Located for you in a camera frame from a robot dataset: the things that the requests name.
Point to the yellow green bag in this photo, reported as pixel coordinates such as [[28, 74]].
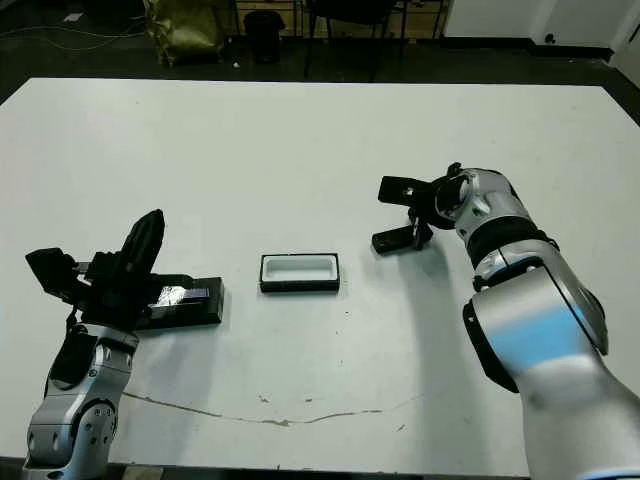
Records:
[[190, 30]]

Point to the black waste bin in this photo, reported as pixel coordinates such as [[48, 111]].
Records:
[[265, 35]]

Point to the white paper sheet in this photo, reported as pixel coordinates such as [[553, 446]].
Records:
[[73, 18]]

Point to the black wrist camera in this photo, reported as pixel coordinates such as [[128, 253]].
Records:
[[395, 189], [50, 275]]

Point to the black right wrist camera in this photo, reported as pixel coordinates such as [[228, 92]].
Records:
[[395, 189]]

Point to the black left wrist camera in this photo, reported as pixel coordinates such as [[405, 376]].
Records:
[[50, 275]]

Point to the black box base white inlay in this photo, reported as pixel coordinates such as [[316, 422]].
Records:
[[300, 269]]

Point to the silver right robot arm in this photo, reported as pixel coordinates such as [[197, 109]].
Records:
[[550, 325]]

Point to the glossy black box lid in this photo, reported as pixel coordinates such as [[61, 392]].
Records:
[[200, 310]]

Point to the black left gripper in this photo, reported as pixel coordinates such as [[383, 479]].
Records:
[[115, 300]]

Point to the black mesh office chair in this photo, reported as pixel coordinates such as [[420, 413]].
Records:
[[360, 7]]

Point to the black door stopper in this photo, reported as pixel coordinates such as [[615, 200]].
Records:
[[550, 38]]

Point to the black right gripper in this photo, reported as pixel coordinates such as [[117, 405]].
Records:
[[427, 205]]

